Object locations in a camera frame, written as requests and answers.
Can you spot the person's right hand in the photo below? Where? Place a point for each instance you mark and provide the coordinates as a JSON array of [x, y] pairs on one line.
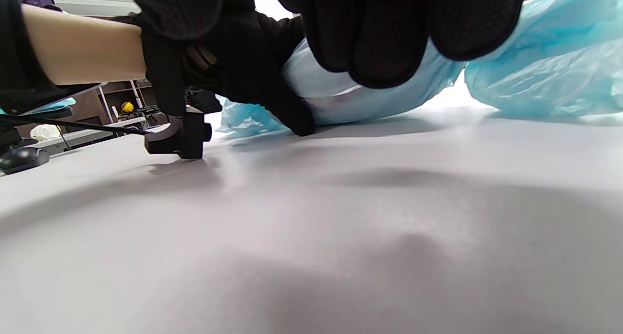
[[389, 27]]

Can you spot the person's left hand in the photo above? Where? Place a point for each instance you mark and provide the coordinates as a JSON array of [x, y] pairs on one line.
[[243, 61]]

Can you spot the light blue gift wrapping paper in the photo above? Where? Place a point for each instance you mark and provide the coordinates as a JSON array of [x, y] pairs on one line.
[[535, 56]]

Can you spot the small yellow round object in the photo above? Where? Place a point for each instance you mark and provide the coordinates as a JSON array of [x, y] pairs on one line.
[[127, 107]]

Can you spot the dark brown shelf unit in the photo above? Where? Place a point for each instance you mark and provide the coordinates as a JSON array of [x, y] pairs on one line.
[[119, 93]]

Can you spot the white rounded object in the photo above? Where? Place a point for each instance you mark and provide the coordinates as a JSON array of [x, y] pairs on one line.
[[45, 132]]

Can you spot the black computer mouse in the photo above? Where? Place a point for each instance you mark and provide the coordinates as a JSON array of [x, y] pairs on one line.
[[22, 159]]

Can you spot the black glove sensor mount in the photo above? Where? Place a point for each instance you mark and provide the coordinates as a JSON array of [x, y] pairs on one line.
[[182, 137]]

